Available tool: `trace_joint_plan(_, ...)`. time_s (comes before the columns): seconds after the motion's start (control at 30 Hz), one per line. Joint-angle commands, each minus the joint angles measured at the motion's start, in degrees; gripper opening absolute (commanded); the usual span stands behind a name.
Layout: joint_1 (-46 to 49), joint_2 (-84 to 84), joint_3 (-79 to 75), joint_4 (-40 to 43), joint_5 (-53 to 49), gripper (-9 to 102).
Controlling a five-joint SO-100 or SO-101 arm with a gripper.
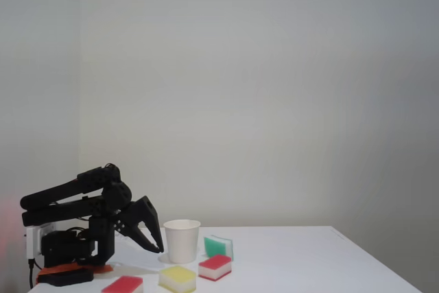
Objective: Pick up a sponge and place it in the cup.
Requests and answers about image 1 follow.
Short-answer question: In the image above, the yellow and white sponge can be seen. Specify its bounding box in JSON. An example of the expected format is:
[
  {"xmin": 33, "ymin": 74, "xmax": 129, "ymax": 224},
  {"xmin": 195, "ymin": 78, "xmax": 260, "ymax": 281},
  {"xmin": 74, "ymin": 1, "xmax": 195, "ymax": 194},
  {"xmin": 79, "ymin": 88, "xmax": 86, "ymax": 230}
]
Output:
[{"xmin": 158, "ymin": 265, "xmax": 198, "ymax": 293}]

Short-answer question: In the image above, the white paper cup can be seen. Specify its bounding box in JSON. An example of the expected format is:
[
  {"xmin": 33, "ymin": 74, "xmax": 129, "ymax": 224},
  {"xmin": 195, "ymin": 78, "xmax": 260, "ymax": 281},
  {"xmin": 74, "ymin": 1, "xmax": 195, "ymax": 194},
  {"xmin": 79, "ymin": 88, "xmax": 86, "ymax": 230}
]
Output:
[{"xmin": 163, "ymin": 219, "xmax": 202, "ymax": 264}]

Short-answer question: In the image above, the black power cable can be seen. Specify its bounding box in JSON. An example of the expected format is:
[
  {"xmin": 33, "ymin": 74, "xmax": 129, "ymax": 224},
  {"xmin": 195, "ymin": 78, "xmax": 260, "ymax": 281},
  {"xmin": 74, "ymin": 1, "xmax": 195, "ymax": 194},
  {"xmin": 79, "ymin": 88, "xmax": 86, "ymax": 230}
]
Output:
[{"xmin": 27, "ymin": 257, "xmax": 38, "ymax": 289}]

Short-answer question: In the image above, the orange base clamp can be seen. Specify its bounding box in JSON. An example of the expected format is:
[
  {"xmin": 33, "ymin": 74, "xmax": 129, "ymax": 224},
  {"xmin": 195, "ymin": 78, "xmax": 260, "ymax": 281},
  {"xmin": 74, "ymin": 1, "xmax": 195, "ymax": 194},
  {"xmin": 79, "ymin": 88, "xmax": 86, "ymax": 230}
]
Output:
[{"xmin": 36, "ymin": 261, "xmax": 114, "ymax": 276}]

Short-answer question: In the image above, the black table clamp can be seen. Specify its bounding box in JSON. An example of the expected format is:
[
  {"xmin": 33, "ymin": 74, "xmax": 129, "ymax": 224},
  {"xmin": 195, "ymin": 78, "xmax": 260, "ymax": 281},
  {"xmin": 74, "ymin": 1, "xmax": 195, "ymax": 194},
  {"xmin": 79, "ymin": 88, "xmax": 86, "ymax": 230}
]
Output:
[{"xmin": 36, "ymin": 268, "xmax": 95, "ymax": 288}]

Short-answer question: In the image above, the white controller board holder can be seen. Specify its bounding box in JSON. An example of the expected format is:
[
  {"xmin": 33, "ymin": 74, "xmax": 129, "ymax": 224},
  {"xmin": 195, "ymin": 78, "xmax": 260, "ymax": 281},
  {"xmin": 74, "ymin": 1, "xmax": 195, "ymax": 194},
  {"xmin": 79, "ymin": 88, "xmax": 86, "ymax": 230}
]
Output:
[{"xmin": 25, "ymin": 222, "xmax": 56, "ymax": 260}]

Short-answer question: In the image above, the red and white sponge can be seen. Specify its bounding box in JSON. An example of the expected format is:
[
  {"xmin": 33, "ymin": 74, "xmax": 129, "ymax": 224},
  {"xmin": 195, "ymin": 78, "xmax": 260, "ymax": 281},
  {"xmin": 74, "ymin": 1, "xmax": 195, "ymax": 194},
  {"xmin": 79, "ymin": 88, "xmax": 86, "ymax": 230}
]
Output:
[
  {"xmin": 101, "ymin": 274, "xmax": 144, "ymax": 293},
  {"xmin": 198, "ymin": 254, "xmax": 233, "ymax": 282}
]

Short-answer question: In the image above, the green and white sponge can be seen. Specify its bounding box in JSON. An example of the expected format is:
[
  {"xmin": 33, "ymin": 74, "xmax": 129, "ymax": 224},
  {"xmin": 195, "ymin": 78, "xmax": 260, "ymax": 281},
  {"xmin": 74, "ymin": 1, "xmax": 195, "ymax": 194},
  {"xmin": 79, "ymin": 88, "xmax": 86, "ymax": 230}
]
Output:
[{"xmin": 204, "ymin": 234, "xmax": 235, "ymax": 261}]

